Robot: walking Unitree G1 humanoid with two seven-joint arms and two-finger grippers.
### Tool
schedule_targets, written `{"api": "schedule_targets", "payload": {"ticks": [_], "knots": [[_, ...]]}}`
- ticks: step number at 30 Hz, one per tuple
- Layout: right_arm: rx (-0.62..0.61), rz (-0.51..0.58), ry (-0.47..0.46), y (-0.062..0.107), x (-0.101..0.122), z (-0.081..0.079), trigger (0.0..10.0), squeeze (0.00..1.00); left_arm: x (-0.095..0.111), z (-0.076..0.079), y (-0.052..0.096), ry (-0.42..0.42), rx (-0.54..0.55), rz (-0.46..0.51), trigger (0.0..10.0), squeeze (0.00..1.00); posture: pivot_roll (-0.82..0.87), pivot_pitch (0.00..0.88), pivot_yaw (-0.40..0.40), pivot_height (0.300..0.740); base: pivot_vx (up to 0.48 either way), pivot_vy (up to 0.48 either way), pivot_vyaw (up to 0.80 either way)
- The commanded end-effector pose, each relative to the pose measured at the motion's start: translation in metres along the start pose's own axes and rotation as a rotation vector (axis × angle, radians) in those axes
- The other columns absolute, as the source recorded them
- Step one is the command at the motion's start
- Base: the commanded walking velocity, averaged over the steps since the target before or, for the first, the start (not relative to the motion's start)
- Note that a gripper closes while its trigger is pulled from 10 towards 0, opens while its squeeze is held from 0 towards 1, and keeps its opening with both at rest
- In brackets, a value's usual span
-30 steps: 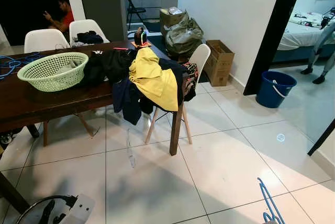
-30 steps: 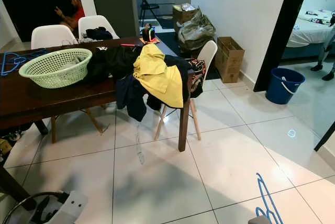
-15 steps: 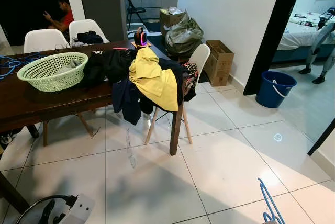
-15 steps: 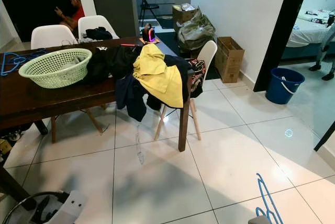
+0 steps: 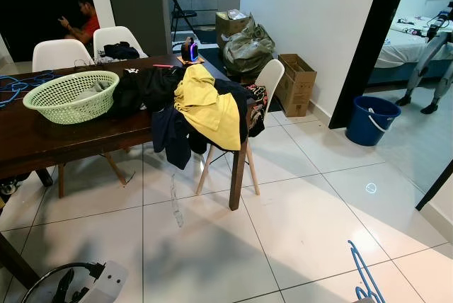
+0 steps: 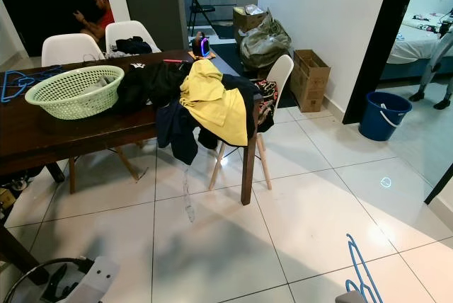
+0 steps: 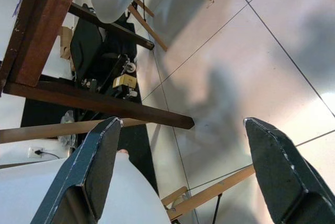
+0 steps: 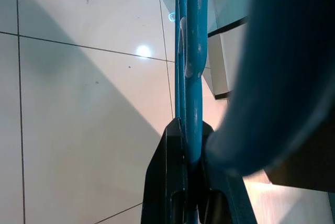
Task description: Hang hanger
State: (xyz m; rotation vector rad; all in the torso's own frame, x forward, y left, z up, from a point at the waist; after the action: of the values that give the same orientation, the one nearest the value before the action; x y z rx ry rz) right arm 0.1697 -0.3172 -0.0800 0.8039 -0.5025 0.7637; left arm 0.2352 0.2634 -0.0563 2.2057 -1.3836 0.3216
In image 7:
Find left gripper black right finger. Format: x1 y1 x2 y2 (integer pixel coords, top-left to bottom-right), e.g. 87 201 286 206
243 116 335 224

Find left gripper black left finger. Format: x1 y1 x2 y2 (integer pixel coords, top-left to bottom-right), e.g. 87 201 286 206
30 116 124 224

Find clear plastic bag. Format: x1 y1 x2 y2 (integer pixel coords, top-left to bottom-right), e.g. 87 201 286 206
60 110 78 149

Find small yellow box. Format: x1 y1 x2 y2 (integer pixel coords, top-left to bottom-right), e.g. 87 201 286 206
112 74 137 88

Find black stand with caster wheel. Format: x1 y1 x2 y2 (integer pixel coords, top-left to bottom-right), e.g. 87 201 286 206
99 53 139 99

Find brown cardboard piece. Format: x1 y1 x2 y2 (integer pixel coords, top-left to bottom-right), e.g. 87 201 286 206
59 25 76 65

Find dark wooden table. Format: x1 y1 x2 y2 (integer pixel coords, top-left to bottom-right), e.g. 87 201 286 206
0 0 194 130

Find black power plug cable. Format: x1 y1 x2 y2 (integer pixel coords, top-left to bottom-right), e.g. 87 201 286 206
35 149 62 160

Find white wall socket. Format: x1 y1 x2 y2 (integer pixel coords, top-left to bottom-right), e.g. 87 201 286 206
28 147 44 159

